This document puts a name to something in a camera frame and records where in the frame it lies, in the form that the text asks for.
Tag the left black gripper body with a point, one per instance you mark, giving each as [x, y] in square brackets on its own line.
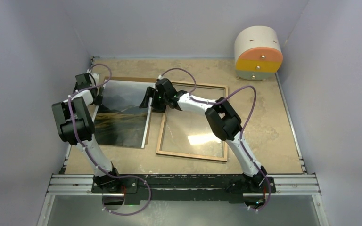
[99, 92]

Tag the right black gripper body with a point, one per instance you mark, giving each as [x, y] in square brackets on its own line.
[159, 102]

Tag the mountain landscape photo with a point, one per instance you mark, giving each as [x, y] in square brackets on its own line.
[121, 115]

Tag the black wooden picture frame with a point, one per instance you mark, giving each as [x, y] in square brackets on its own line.
[160, 137]

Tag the clear acrylic sheet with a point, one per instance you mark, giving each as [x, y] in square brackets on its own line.
[196, 137]

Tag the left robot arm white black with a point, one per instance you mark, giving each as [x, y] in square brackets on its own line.
[75, 126]

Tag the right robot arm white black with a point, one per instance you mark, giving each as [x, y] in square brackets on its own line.
[223, 120]

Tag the round cream drawer cabinet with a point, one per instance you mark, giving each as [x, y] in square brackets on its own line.
[257, 53]

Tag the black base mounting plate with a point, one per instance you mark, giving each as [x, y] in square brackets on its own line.
[233, 188]

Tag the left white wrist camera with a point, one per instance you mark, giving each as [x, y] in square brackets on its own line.
[94, 76]

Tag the aluminium rail frame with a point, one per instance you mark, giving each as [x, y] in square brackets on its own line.
[286, 184]

